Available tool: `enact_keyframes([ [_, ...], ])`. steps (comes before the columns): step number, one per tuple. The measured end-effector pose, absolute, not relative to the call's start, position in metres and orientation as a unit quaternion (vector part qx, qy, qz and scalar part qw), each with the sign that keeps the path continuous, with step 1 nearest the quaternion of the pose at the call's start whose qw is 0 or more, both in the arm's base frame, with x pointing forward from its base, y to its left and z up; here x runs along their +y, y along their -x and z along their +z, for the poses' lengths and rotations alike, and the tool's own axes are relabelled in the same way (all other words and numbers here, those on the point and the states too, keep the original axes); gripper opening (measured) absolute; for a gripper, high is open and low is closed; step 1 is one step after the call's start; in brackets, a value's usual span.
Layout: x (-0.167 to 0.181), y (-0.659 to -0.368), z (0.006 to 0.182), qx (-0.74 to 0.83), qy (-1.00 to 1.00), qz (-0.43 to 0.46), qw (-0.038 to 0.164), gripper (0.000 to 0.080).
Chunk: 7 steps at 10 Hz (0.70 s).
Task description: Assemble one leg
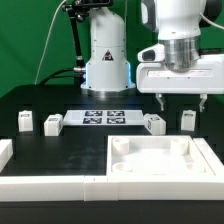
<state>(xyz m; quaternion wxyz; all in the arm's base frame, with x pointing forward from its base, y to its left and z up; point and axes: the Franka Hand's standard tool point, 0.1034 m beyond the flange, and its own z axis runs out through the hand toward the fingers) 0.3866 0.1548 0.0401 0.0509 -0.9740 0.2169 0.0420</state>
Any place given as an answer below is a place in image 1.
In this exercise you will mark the white square tabletop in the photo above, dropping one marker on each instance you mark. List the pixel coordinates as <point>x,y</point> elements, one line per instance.
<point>155,155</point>

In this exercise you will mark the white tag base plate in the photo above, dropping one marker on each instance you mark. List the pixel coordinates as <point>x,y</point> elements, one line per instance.
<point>103,118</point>

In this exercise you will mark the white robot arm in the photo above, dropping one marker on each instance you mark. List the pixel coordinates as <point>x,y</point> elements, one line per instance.
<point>116,41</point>

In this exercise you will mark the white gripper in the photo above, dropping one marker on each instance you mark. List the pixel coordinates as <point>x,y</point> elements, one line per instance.
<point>205,76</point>

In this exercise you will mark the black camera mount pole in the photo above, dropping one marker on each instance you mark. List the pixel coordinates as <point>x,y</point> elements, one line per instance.
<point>78,11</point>

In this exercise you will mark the white U-shaped fence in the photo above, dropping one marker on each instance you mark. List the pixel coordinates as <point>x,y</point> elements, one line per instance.
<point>113,188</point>

